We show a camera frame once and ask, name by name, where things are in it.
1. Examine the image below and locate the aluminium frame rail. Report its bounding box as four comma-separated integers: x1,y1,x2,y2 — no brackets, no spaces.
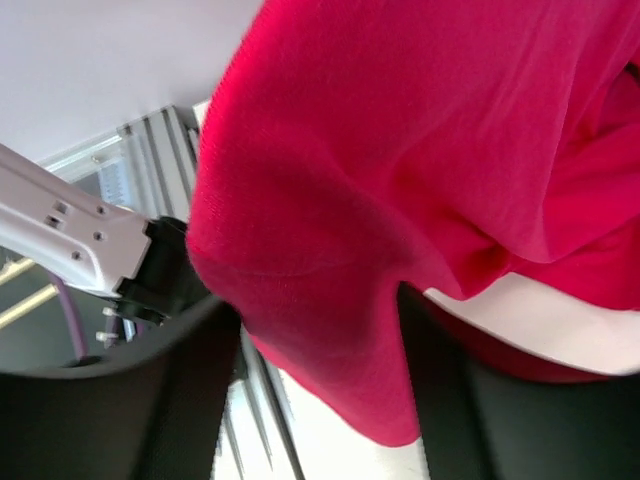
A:
40,106,304,479

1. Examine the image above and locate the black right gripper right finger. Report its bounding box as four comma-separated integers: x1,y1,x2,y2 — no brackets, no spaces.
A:
397,283,639,480

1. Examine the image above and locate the magenta pink t shirt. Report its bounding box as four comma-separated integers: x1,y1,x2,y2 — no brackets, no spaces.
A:
200,1,639,447

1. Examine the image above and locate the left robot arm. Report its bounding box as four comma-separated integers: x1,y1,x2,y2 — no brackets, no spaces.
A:
1,147,208,324

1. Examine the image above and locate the white slotted cable duct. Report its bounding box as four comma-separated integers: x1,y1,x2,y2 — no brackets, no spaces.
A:
97,159,133,208

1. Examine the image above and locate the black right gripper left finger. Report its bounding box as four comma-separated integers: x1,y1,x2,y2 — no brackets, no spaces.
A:
1,298,240,479

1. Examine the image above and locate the beige hanger bottom left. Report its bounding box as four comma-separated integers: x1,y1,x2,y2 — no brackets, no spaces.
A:
1,258,58,328

